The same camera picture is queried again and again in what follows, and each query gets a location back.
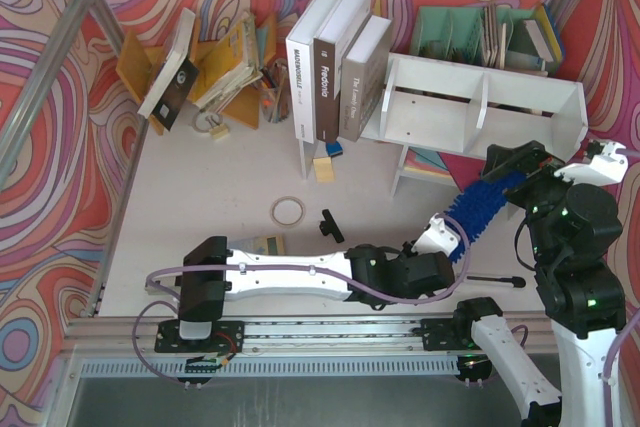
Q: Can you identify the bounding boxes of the clear pencil cup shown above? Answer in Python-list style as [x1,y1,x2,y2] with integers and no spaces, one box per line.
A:
[259,58,291,123]

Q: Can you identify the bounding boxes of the ring with gold binder clip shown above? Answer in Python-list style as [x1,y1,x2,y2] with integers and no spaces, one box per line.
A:
[192,110,230,141]

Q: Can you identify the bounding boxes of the black white pen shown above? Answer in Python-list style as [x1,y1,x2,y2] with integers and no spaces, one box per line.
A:
[467,275,526,289]

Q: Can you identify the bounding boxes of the brown Fredonia book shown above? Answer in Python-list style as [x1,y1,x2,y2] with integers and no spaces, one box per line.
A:
[313,0,371,144]

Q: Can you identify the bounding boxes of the black detached gripper part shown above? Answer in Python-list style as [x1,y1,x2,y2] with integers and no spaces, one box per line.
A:
[319,209,345,244]

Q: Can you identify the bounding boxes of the white Mademoiselle book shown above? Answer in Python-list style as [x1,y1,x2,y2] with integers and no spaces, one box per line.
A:
[285,0,339,143]

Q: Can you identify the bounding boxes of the blue black small eraser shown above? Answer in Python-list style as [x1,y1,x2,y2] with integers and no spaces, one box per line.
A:
[325,141,344,158]

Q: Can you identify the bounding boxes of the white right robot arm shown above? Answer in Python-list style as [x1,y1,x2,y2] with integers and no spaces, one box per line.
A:
[453,141,632,426]

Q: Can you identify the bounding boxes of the yellow worn books stack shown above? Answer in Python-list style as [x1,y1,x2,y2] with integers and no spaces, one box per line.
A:
[191,10,261,113]

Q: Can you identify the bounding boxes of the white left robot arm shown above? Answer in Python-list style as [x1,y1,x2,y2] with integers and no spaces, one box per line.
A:
[178,236,454,341]

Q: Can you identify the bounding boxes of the taupe Lonely Ones book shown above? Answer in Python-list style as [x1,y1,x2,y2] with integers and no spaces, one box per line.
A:
[339,15,393,142]

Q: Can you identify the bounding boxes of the white book black cover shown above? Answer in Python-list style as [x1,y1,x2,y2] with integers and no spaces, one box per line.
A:
[138,8,199,131]

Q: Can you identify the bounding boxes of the white wooden bookshelf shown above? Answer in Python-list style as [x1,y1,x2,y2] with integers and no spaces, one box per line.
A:
[363,53,588,196]

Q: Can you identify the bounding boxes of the teal paper sheets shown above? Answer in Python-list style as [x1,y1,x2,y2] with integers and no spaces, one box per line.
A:
[400,148,452,180]

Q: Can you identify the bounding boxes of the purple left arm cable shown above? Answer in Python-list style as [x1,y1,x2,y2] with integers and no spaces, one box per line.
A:
[132,214,472,388]

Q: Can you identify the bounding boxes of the teal desk organizer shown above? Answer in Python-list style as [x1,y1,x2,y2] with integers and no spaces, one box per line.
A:
[409,3,564,76]

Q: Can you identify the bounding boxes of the tape roll ring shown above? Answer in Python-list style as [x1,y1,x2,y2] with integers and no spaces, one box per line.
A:
[270,195,307,227]

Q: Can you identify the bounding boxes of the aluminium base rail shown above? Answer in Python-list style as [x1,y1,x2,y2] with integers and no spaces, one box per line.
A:
[64,315,609,378]

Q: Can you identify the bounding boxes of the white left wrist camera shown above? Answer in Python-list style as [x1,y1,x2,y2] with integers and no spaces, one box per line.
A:
[411,213,462,256]

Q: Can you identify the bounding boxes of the blue yellow folders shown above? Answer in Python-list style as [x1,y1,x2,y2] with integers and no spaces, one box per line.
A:
[523,3,565,64]

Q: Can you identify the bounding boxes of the small wooden block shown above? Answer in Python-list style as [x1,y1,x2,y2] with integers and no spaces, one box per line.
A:
[313,157,335,183]

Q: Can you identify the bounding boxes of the blue microfiber duster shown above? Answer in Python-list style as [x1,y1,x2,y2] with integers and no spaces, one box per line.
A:
[444,172,526,244]

